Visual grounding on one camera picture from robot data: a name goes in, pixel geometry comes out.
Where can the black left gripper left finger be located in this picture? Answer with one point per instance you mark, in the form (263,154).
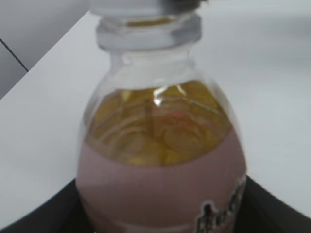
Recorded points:
(63,213)

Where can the pink peach tea bottle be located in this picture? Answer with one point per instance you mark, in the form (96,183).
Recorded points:
(159,151)

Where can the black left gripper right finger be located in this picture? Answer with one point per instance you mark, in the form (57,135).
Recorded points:
(261,212)

